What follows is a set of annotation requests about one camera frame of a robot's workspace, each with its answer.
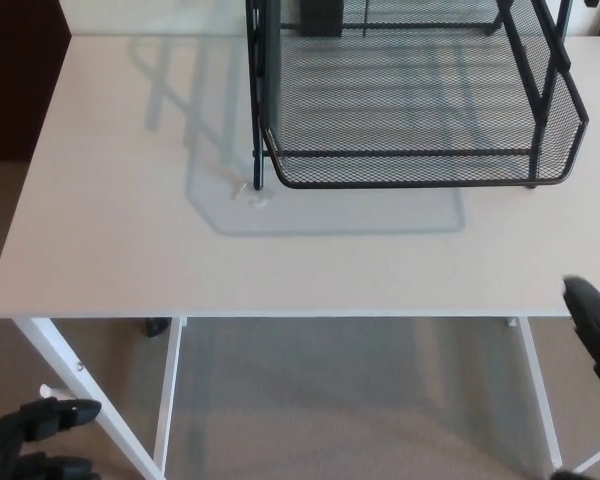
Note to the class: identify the black metal file tray frame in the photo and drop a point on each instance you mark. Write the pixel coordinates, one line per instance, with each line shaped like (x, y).
(257, 170)

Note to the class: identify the dark brown cabinet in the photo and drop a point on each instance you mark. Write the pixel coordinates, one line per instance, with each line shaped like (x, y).
(15, 75)

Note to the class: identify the white metal table leg frame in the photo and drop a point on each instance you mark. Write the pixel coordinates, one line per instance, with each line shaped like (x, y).
(540, 390)
(75, 372)

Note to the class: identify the white peg on table leg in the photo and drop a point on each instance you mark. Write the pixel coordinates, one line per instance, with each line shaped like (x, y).
(50, 391)

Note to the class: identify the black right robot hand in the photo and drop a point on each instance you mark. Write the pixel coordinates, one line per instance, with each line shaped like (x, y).
(595, 320)

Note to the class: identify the black mesh file tray layer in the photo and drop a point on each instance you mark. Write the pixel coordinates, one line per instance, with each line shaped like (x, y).
(405, 125)

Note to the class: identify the black chair caster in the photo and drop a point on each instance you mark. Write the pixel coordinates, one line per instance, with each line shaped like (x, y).
(157, 326)

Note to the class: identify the small black box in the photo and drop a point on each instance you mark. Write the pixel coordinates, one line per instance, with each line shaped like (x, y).
(321, 17)

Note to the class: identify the clear tape scrap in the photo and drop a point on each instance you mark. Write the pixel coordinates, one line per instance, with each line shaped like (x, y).
(250, 196)

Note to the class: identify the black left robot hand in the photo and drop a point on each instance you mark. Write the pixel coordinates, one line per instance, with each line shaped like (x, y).
(25, 425)

